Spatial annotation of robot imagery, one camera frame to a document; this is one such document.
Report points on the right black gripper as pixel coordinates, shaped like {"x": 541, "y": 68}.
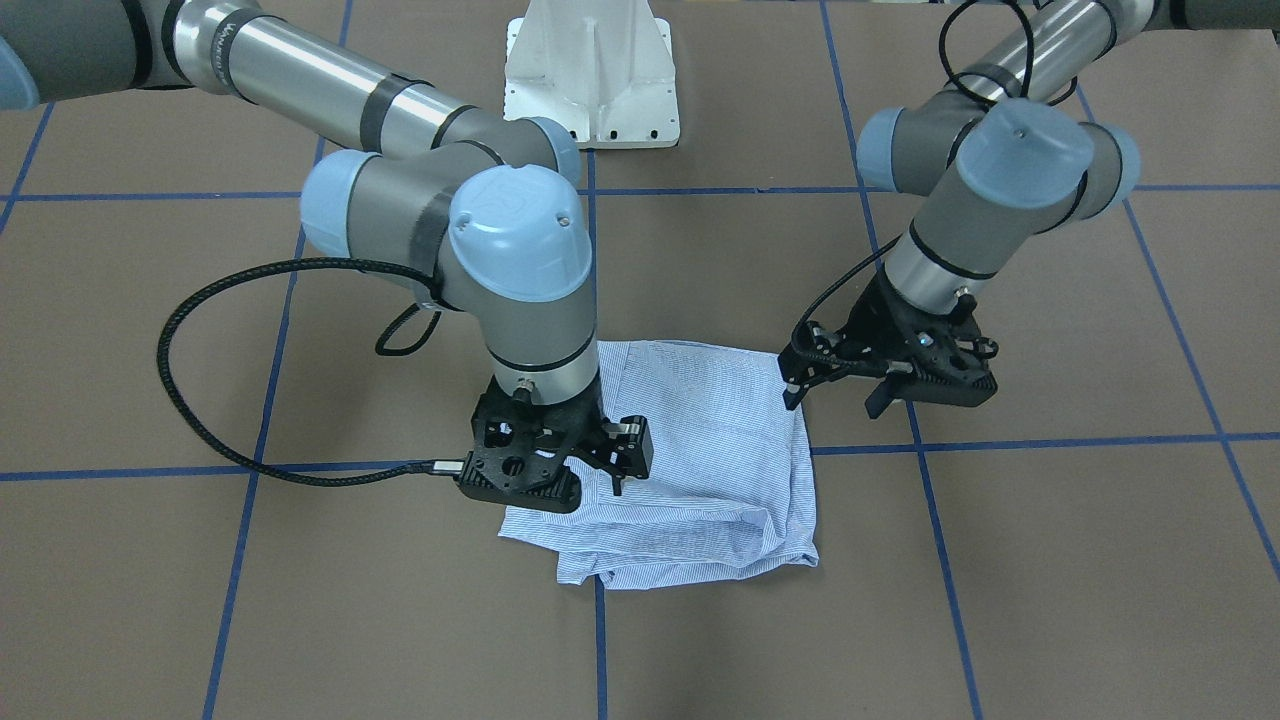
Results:
{"x": 627, "y": 445}

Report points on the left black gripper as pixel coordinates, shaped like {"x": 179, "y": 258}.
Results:
{"x": 868, "y": 322}

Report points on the light blue striped shirt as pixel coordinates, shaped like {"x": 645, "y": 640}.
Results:
{"x": 731, "y": 494}

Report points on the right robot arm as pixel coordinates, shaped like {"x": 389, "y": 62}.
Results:
{"x": 473, "y": 212}

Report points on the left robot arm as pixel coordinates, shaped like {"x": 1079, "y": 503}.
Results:
{"x": 996, "y": 163}

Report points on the brown paper table mat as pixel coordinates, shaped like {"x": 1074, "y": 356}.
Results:
{"x": 1098, "y": 540}

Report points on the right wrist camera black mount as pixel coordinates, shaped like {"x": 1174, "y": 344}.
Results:
{"x": 492, "y": 472}

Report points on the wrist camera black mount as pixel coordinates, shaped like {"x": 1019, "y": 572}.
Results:
{"x": 948, "y": 354}
{"x": 492, "y": 472}

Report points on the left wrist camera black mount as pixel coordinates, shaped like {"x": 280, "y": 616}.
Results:
{"x": 948, "y": 354}

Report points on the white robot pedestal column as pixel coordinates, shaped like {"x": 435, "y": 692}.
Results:
{"x": 603, "y": 70}

